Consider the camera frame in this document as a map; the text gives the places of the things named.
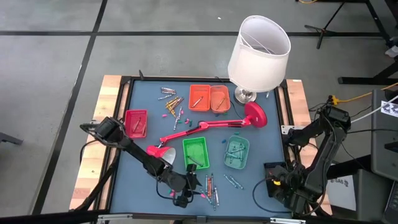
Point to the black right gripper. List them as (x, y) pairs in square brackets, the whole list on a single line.
[(287, 193)]

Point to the orange plastic basket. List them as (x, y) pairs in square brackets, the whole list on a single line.
[(202, 93)]

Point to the person's foot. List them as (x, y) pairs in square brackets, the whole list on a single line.
[(392, 52)]

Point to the orange crayon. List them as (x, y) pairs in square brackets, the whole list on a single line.
[(210, 188), (197, 102)]

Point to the black diagonal brace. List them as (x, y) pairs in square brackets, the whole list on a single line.
[(94, 189)]

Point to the wooden table side board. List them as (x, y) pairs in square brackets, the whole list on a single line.
[(105, 102), (297, 102)]

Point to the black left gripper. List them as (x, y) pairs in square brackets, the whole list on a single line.
[(186, 199)]

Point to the red plastic basket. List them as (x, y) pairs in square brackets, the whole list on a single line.
[(130, 118)]

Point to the orange plastic bin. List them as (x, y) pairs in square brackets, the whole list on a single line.
[(217, 93)]

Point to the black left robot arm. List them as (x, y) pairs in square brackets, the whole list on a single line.
[(136, 149)]

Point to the black stand foot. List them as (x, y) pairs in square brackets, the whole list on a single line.
[(357, 80)]

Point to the green crayon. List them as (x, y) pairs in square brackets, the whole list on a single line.
[(196, 160)]

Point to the grey crayon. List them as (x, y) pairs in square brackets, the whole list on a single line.
[(176, 124), (179, 113), (165, 97)]

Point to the grey chair leg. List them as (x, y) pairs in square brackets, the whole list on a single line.
[(9, 138)]

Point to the green plastic basket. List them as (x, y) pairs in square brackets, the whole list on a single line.
[(194, 149)]

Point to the grey cabinet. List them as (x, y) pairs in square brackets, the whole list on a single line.
[(382, 149)]

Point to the pale blue crayon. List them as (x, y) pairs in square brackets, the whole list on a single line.
[(216, 196)]

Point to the dark grey box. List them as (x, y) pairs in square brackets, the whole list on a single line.
[(370, 196)]

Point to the metal mounting bracket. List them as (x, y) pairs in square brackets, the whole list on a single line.
[(284, 128)]

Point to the black antenna stub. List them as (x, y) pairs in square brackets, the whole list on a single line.
[(141, 76)]

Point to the white cardboard box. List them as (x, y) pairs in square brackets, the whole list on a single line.
[(342, 193)]

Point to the purple crayon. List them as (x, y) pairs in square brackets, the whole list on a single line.
[(168, 89), (168, 92)]

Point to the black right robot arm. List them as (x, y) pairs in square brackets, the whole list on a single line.
[(326, 149)]

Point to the white shade table lamp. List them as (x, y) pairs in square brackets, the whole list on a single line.
[(258, 68)]

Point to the black tripod stand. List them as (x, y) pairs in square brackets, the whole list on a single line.
[(323, 30)]

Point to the teal plastic bin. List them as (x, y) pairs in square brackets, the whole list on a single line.
[(243, 163)]

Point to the yellow crayon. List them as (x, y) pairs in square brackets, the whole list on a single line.
[(176, 103), (172, 102), (172, 112)]

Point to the red crayon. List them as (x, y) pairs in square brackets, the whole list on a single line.
[(143, 130), (136, 124)]

